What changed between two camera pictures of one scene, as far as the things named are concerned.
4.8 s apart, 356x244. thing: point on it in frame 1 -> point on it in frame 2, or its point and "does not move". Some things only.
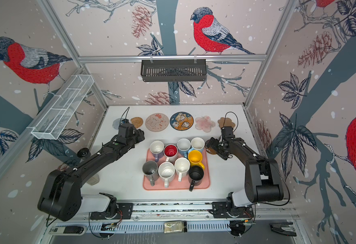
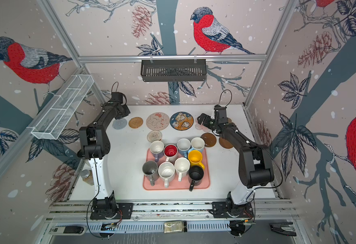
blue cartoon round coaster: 181,121 does not move
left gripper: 140,135 -> 127,112
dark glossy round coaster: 208,149 -> 209,139
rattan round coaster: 138,122 does not move
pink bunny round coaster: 156,122 does not move
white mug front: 166,172 does not move
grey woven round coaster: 116,123 does not move
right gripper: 213,146 -> 206,119
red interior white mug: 170,151 does not move
